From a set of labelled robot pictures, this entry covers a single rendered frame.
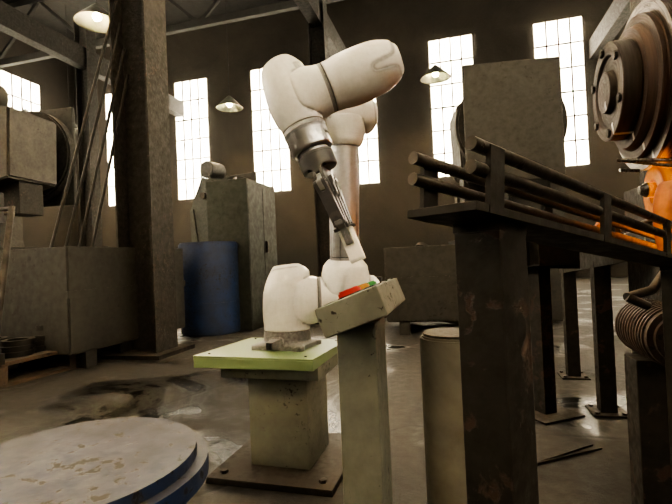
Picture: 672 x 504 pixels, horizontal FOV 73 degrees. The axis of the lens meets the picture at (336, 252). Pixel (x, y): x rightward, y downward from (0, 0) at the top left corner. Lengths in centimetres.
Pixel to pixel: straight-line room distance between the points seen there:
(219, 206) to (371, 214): 747
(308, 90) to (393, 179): 1084
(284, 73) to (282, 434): 105
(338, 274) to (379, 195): 1033
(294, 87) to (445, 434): 70
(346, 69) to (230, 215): 374
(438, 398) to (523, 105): 367
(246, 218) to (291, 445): 325
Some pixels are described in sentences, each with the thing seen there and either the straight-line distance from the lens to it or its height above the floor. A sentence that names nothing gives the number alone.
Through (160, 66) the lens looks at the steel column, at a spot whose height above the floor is 222.
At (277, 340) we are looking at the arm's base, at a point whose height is 42.
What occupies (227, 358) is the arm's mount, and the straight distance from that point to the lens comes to 141.
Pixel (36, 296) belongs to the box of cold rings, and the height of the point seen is 50.
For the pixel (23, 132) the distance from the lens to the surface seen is 597.
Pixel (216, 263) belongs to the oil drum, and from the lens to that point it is 436.
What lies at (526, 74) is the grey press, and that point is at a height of 216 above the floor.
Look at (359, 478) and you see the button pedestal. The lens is 86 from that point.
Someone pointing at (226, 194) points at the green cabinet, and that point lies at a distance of 464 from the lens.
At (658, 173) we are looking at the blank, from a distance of 155.
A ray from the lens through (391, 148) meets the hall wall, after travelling 1191.
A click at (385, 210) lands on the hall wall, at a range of 1168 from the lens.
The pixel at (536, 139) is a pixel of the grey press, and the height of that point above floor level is 160.
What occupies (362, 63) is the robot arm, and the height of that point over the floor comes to 104.
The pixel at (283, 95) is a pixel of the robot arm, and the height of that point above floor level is 99.
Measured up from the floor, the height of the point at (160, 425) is 43.
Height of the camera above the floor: 66
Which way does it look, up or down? 1 degrees up
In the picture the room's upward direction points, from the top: 2 degrees counter-clockwise
